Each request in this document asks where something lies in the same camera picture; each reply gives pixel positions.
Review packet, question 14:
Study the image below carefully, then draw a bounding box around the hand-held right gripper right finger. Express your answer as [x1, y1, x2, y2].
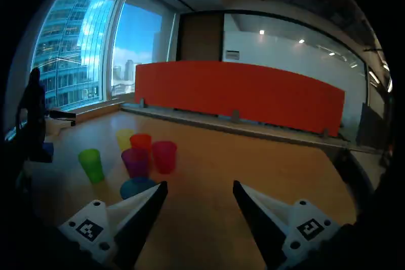
[232, 180, 341, 270]

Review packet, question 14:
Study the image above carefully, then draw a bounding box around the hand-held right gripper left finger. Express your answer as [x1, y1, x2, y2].
[58, 180, 169, 270]

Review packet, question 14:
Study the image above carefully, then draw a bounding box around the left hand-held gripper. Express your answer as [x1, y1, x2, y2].
[15, 67, 77, 164]

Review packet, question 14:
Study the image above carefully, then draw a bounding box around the light blue plastic cup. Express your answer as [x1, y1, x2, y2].
[119, 177, 158, 201]

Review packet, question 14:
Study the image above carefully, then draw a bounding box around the green plastic cup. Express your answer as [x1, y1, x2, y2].
[78, 148, 105, 184]

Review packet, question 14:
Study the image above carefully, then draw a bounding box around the yellow plastic cup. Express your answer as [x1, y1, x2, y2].
[115, 129, 136, 152]

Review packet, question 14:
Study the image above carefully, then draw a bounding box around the purple plastic cup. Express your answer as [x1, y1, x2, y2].
[121, 147, 150, 178]

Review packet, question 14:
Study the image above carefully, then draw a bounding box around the orange plastic cup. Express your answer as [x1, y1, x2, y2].
[129, 133, 153, 158]

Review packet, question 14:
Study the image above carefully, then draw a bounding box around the pink plastic cup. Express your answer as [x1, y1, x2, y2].
[151, 140, 178, 175]

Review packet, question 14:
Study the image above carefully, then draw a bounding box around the red desk screen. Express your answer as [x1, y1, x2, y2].
[119, 61, 348, 141]

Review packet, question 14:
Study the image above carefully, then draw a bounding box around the black cable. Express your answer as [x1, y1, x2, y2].
[339, 149, 377, 196]

